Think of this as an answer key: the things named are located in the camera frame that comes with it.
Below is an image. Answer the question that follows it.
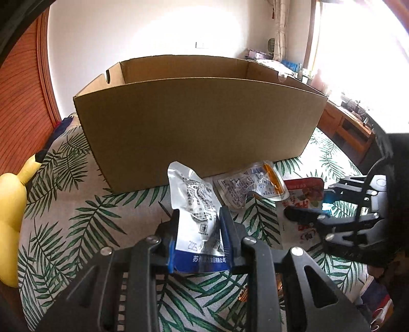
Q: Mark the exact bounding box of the patterned beige curtain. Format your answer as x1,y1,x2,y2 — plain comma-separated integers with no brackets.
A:
268,0,290,61

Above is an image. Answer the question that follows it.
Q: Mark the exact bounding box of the yellow plush toy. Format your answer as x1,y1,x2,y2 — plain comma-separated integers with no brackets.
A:
0,153,45,288

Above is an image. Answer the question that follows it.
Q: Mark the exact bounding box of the long wooden cabinet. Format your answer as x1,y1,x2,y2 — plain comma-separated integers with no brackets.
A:
316,102,376,163

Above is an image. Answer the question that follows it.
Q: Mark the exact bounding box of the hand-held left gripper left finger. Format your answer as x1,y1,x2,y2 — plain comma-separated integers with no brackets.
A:
37,209,181,332

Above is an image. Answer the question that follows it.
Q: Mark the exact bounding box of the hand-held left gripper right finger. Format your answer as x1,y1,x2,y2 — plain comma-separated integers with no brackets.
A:
220,206,368,332

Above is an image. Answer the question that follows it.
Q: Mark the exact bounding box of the white packet with red label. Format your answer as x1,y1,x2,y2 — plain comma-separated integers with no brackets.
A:
281,178,325,253

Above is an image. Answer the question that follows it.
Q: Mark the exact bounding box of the silver foil snack packet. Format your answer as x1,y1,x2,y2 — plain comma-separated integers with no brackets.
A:
168,161,231,273

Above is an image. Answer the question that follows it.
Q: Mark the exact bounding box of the wooden framed window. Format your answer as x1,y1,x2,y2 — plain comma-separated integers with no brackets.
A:
307,0,409,135

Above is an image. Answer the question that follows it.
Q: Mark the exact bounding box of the pink box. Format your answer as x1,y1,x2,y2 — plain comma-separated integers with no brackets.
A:
246,49,272,60

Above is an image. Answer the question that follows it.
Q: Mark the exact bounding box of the clear packet with orange snack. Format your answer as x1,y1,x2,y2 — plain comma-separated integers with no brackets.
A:
217,160,290,211

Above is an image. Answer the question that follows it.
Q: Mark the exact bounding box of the dark cloth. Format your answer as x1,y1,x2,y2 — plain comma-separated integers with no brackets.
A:
53,116,75,141

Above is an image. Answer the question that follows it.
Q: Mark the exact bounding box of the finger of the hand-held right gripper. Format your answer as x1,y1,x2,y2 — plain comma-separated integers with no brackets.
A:
323,175,387,205
284,206,384,253

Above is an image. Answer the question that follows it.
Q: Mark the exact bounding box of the green leaf print cloth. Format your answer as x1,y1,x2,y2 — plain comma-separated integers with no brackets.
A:
17,123,371,332

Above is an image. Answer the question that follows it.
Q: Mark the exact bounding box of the brown cardboard box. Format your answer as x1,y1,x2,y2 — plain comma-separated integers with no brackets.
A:
73,54,329,194

